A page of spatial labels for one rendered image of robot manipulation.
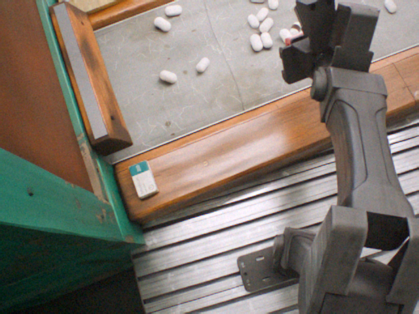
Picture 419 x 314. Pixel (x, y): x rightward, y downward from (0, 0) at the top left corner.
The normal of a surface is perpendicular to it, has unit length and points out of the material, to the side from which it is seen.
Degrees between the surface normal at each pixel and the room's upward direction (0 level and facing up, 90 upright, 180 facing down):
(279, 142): 0
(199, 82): 0
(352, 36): 45
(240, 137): 0
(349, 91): 29
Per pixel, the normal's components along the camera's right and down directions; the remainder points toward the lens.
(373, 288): 0.02, -0.53
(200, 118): -0.04, -0.25
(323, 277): -0.14, 0.33
